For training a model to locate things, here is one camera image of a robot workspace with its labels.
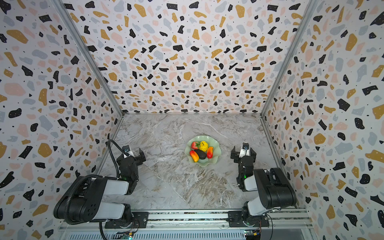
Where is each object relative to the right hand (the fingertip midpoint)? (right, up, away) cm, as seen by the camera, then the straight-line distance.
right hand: (242, 144), depth 89 cm
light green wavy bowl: (-18, +1, +9) cm, 20 cm away
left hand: (-66, -2, -2) cm, 66 cm away
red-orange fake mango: (-19, -6, +5) cm, 21 cm away
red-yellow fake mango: (-29, -7, +3) cm, 30 cm away
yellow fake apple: (-23, -2, +7) cm, 24 cm away
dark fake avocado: (-24, -6, +4) cm, 26 cm away
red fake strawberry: (-29, -1, +4) cm, 30 cm away
